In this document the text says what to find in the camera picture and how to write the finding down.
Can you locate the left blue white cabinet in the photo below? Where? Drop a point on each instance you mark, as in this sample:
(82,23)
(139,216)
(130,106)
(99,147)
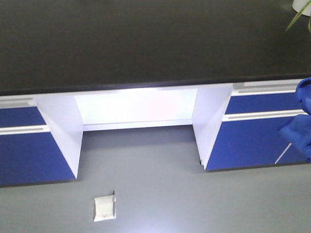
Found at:
(40,139)

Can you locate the right blue white cabinet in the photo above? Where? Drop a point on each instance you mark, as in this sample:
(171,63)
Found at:
(236,124)

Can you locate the green plant leaves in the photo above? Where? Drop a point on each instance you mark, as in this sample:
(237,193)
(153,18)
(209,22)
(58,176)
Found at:
(296,18)

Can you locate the blue white cabinet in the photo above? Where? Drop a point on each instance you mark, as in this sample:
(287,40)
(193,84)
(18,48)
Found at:
(236,124)
(40,139)

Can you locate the white plant pot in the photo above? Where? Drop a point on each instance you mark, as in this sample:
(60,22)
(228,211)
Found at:
(304,5)

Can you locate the blue microfiber cloth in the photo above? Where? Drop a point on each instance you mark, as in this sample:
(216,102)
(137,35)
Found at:
(298,130)

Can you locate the white floor outlet box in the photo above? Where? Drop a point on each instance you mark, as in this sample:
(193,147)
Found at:
(104,207)

